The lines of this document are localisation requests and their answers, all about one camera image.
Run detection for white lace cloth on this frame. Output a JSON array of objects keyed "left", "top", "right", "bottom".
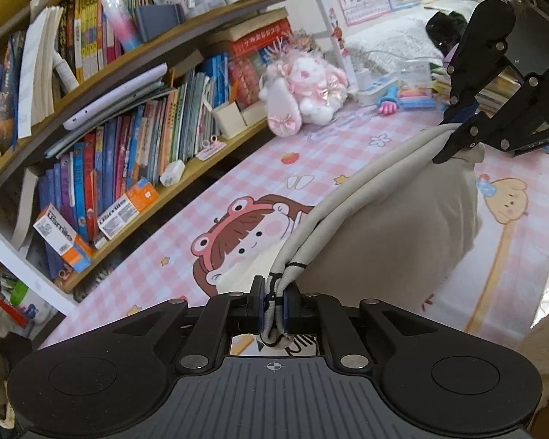
[{"left": 348, "top": 13, "right": 447, "bottom": 78}]

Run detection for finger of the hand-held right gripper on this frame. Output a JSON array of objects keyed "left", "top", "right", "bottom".
[
  {"left": 432, "top": 65, "right": 549, "bottom": 164},
  {"left": 443, "top": 39, "right": 509, "bottom": 123}
]

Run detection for beige thick book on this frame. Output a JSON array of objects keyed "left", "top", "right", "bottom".
[{"left": 206, "top": 7, "right": 289, "bottom": 42}]

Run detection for row of colourful books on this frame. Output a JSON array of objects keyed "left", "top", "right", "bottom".
[{"left": 37, "top": 52, "right": 232, "bottom": 266}]

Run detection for clear acrylic card stand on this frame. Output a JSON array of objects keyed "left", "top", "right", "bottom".
[{"left": 399, "top": 59, "right": 433, "bottom": 92}]

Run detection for wooden bookshelf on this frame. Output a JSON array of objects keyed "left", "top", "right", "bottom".
[{"left": 0, "top": 0, "right": 344, "bottom": 305}]

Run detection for red thick dictionary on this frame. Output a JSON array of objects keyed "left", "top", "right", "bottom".
[{"left": 229, "top": 20, "right": 292, "bottom": 52}]

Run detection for thick grey paperback book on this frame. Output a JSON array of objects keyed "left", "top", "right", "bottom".
[{"left": 11, "top": 165, "right": 40, "bottom": 250}]

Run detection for blue pink toy hand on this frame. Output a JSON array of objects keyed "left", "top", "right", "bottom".
[{"left": 377, "top": 86, "right": 402, "bottom": 117}]

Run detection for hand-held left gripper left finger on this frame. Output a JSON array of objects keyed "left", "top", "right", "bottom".
[{"left": 109, "top": 275, "right": 266, "bottom": 374}]

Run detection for flat white orange box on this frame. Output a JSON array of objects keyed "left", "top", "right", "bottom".
[{"left": 96, "top": 178, "right": 159, "bottom": 239}]

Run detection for dark grey box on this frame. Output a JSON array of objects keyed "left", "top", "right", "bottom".
[{"left": 134, "top": 2, "right": 184, "bottom": 43}]

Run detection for stack of thin teal booklets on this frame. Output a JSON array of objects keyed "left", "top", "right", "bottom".
[{"left": 46, "top": 80, "right": 177, "bottom": 158}]

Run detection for deer wall sticker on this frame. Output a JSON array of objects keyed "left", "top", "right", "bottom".
[{"left": 330, "top": 9, "right": 348, "bottom": 58}]

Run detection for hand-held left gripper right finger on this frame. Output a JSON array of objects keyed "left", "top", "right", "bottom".
[{"left": 283, "top": 285, "right": 441, "bottom": 374}]

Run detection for pastel gradient bottle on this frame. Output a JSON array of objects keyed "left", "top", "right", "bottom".
[{"left": 100, "top": 0, "right": 141, "bottom": 52}]

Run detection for pink checked cartoon table mat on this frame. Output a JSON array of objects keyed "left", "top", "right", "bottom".
[{"left": 41, "top": 96, "right": 549, "bottom": 350}]

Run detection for small white plastic case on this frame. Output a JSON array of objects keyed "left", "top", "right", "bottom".
[{"left": 159, "top": 160, "right": 186, "bottom": 187}]

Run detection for cream pen holder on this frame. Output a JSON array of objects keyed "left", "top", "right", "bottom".
[{"left": 212, "top": 101, "right": 248, "bottom": 139}]

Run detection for tall white orange box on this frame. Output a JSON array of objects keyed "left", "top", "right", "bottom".
[{"left": 33, "top": 203, "right": 93, "bottom": 273}]

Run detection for row of red yellow books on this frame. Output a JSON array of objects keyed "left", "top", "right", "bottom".
[{"left": 55, "top": 0, "right": 140, "bottom": 80}]

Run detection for red patterned thick book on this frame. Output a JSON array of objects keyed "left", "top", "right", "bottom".
[{"left": 228, "top": 48, "right": 267, "bottom": 106}]

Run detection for white tube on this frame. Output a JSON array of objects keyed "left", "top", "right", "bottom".
[{"left": 52, "top": 50, "right": 81, "bottom": 92}]

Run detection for pink white plush bunny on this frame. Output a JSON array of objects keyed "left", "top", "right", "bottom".
[{"left": 258, "top": 52, "right": 348, "bottom": 137}]

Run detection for thick book with white pages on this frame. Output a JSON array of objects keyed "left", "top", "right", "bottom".
[{"left": 17, "top": 7, "right": 66, "bottom": 139}]

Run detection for beige sweatpants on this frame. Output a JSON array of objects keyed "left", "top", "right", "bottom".
[{"left": 220, "top": 123, "right": 486, "bottom": 348}]

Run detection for white power strip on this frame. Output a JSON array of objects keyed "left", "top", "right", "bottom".
[{"left": 357, "top": 78, "right": 400, "bottom": 104}]

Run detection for low cream box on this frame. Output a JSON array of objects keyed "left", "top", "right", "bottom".
[{"left": 240, "top": 100, "right": 270, "bottom": 124}]

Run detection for white tablet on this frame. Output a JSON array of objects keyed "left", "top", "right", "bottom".
[{"left": 63, "top": 65, "right": 168, "bottom": 131}]

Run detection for black bag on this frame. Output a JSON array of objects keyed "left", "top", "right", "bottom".
[{"left": 425, "top": 9, "right": 470, "bottom": 51}]

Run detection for stack of books by wall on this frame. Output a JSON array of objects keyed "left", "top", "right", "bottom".
[{"left": 432, "top": 66, "right": 524, "bottom": 115}]

